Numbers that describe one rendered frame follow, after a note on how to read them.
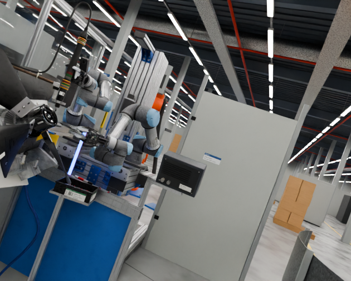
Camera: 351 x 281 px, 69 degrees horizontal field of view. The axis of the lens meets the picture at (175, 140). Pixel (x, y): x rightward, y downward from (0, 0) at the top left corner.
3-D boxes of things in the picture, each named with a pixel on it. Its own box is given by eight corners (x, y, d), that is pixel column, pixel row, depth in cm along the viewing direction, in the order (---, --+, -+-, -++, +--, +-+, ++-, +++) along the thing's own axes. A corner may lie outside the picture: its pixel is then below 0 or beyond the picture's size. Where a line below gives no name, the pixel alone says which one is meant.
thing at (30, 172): (20, 180, 132) (14, 168, 131) (28, 177, 138) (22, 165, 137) (34, 176, 131) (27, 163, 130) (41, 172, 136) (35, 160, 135)
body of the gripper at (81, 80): (78, 84, 143) (86, 88, 155) (83, 69, 143) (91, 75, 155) (66, 79, 143) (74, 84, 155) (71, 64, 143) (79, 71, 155)
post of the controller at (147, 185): (137, 206, 160) (147, 176, 160) (138, 205, 163) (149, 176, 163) (141, 208, 159) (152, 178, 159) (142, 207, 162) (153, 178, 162)
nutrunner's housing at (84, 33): (52, 106, 134) (83, 24, 134) (53, 105, 138) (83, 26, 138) (60, 108, 136) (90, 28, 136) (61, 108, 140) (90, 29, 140)
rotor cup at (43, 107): (20, 136, 120) (44, 126, 118) (13, 108, 122) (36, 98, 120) (42, 139, 135) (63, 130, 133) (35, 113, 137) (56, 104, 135)
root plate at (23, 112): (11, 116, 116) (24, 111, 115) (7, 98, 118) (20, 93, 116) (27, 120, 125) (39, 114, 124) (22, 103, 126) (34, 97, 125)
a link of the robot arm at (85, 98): (92, 110, 164) (98, 93, 164) (74, 103, 160) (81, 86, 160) (91, 109, 172) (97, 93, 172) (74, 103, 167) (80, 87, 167)
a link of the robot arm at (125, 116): (127, 96, 178) (85, 151, 154) (141, 101, 175) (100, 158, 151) (130, 107, 187) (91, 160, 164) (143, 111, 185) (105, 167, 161)
